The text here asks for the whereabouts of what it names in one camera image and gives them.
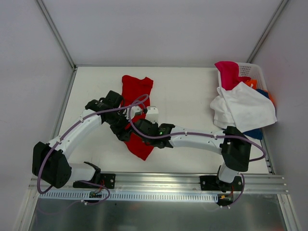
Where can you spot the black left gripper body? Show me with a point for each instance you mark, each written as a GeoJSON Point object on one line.
{"type": "Point", "coordinates": [121, 132]}

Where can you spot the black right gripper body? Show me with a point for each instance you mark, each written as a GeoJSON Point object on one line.
{"type": "Point", "coordinates": [138, 123]}

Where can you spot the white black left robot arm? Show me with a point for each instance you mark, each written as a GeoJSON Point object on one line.
{"type": "Point", "coordinates": [50, 160]}

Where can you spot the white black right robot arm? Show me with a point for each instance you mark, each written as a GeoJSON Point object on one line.
{"type": "Point", "coordinates": [230, 143]}

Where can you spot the magenta t shirt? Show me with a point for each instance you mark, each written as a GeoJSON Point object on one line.
{"type": "Point", "coordinates": [230, 74]}

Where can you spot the white t shirt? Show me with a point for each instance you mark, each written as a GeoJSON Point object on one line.
{"type": "Point", "coordinates": [242, 107]}

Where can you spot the orange t shirt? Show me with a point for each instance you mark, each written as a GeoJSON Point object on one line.
{"type": "Point", "coordinates": [252, 83]}

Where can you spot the white plastic basket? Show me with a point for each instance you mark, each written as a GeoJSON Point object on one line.
{"type": "Point", "coordinates": [253, 71]}

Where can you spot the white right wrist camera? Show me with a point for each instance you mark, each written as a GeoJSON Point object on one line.
{"type": "Point", "coordinates": [152, 114]}

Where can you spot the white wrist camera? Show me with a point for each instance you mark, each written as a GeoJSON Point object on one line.
{"type": "Point", "coordinates": [135, 111]}
{"type": "Point", "coordinates": [152, 114]}

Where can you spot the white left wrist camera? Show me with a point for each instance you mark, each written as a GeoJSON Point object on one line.
{"type": "Point", "coordinates": [135, 111]}

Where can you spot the aluminium mounting rail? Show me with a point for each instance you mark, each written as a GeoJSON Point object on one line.
{"type": "Point", "coordinates": [185, 182]}

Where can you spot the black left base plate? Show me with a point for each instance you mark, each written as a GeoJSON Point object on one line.
{"type": "Point", "coordinates": [107, 180]}

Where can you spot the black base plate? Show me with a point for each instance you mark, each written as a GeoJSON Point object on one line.
{"type": "Point", "coordinates": [107, 180]}
{"type": "Point", "coordinates": [209, 183]}

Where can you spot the left aluminium frame bar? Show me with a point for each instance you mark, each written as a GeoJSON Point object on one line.
{"type": "Point", "coordinates": [61, 105]}

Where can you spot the aluminium frame bar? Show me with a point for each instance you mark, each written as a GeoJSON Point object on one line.
{"type": "Point", "coordinates": [61, 105]}
{"type": "Point", "coordinates": [144, 65]}

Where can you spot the rear aluminium frame bar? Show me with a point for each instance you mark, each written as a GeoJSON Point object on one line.
{"type": "Point", "coordinates": [144, 65]}

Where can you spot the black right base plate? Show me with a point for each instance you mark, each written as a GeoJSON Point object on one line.
{"type": "Point", "coordinates": [209, 183]}

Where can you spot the white slotted cable duct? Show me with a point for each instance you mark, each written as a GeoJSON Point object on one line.
{"type": "Point", "coordinates": [133, 196]}

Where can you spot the left aluminium frame post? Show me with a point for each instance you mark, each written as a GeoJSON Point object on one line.
{"type": "Point", "coordinates": [51, 24]}

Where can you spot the aluminium frame post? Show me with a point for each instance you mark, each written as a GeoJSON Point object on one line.
{"type": "Point", "coordinates": [51, 24]}
{"type": "Point", "coordinates": [270, 25]}

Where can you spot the right aluminium frame post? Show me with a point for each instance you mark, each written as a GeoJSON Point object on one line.
{"type": "Point", "coordinates": [270, 25]}

